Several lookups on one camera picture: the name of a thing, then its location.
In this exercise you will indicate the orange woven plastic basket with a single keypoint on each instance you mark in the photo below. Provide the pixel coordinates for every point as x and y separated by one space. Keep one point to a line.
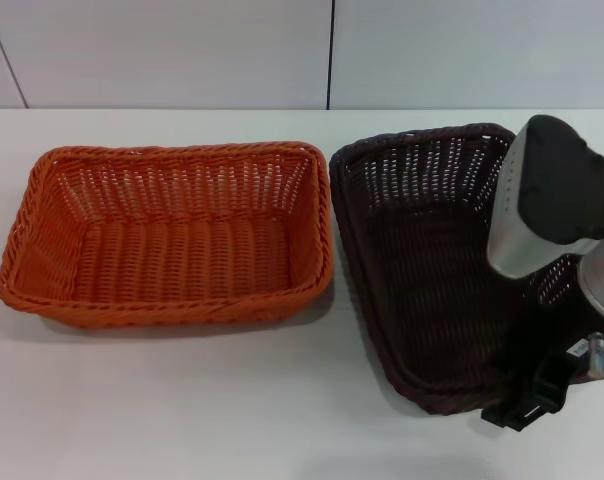
182 250

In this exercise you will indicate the dark brown woven plastic basket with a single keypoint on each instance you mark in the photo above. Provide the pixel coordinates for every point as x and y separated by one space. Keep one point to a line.
432 260

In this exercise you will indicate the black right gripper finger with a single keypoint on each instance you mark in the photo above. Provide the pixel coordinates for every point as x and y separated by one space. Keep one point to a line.
524 407

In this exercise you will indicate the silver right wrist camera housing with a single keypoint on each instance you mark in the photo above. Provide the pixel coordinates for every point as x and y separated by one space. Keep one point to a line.
542 200

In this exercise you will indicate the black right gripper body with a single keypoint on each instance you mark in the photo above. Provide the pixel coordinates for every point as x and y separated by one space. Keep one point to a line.
579 362

